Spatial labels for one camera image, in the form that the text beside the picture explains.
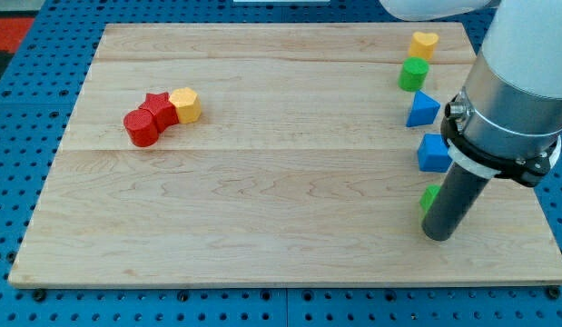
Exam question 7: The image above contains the yellow hexagon block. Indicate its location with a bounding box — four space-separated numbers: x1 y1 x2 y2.
169 87 202 124

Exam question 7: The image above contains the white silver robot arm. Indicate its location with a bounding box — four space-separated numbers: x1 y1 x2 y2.
381 0 562 187

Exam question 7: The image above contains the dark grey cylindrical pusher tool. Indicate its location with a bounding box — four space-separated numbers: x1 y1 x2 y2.
421 163 489 242

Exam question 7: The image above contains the blue cube block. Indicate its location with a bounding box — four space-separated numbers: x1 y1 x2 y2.
417 134 452 173

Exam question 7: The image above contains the blue triangle block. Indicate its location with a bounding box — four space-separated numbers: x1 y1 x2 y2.
406 91 440 127

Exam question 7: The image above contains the red star block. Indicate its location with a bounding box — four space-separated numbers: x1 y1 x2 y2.
139 92 179 134

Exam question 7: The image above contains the green cylinder block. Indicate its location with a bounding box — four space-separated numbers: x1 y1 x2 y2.
398 56 429 92

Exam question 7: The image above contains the red cylinder block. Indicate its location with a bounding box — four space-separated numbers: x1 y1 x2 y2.
123 109 159 147

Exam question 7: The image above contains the light wooden board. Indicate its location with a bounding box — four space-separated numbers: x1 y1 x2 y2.
9 23 562 289

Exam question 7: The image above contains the yellow heart block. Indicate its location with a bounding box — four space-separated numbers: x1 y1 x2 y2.
408 31 439 61

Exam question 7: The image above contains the green star block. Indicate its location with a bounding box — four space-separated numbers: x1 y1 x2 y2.
419 184 440 214

